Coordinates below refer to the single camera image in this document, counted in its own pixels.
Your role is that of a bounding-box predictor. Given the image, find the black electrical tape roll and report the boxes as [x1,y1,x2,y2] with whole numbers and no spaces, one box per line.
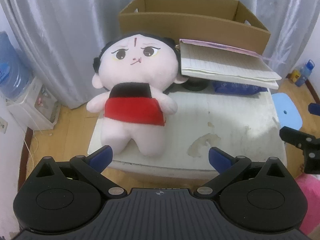
[182,77,209,92]

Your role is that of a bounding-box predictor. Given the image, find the pink cover notebook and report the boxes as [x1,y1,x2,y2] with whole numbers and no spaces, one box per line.
[180,39,281,89]

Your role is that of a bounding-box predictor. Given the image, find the blue wet wipes pack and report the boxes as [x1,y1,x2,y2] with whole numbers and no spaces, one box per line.
[212,81,267,95]

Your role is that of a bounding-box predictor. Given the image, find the brown cardboard box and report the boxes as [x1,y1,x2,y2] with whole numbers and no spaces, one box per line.
[118,0,271,54]

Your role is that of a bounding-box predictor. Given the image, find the light blue plastic stool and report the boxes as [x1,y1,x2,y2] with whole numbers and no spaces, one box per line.
[272,93,303,130]

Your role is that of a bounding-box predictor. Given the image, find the white water dispenser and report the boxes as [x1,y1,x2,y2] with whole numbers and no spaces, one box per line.
[6,77,61,131]

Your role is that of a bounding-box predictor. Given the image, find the pink plush doll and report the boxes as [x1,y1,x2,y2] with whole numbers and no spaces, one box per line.
[86,33,187,157]

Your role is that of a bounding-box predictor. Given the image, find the blue water bottle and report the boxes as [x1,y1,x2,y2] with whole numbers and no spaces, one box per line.
[295,60,315,87]

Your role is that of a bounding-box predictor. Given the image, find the pink floral cloth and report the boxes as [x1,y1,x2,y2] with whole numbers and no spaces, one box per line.
[296,173,319,235]

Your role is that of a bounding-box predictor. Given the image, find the blue water jug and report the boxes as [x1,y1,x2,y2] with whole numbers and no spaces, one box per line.
[0,31,33,101]

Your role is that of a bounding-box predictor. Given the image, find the white curtain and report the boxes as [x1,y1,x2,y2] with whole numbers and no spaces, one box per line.
[1,0,319,108]

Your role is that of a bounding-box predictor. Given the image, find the yellow small container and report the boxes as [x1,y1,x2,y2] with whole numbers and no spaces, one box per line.
[290,69,301,83]

